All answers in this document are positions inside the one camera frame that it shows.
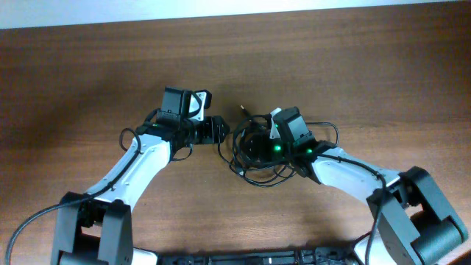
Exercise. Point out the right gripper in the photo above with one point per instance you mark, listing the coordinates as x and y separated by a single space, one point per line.
260 149

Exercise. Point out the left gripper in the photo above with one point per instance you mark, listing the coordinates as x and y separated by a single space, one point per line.
213 132

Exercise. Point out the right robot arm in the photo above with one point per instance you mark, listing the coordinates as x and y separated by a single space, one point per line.
414 223

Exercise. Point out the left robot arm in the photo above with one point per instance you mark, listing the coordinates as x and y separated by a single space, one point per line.
96 227

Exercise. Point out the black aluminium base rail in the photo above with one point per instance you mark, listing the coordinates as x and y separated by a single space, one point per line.
316 256

